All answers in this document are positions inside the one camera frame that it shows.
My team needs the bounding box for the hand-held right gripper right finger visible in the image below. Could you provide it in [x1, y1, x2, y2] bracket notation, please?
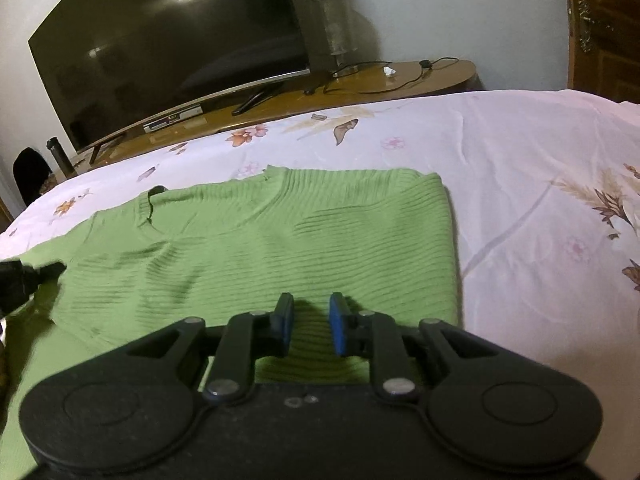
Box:
[327, 291, 501, 406]

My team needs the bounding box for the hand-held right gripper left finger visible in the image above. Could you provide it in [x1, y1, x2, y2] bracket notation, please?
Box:
[122, 292, 296, 407]

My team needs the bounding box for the white floral bedsheet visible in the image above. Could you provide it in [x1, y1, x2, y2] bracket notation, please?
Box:
[0, 89, 640, 480]

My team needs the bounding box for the brown wooden door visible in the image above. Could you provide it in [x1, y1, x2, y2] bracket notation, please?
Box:
[560, 0, 640, 107]

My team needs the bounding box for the black chair back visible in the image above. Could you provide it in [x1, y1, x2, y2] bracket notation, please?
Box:
[12, 147, 52, 206]

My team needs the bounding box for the green ribbed knit sweater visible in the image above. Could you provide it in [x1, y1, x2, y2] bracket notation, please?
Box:
[0, 165, 461, 480]

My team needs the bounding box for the wooden television cabinet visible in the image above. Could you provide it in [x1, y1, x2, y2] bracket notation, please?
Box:
[65, 60, 478, 177]

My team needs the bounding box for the black flat screen television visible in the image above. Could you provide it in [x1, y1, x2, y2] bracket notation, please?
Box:
[27, 0, 308, 165]

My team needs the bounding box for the black power cable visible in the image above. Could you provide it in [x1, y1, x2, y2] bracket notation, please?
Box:
[303, 57, 459, 97]

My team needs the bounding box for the glass cylinder table lamp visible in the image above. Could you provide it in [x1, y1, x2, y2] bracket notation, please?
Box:
[306, 0, 359, 76]

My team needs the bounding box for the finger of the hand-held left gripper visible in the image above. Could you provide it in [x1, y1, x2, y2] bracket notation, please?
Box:
[31, 261, 67, 284]

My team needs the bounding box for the dark thermos bottle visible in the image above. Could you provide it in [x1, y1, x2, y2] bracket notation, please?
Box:
[46, 137, 76, 179]

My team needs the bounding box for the metal door handle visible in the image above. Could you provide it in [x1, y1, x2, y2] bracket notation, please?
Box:
[576, 0, 615, 54]

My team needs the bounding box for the silver set-top box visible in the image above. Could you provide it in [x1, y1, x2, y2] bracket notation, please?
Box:
[143, 104, 206, 134]

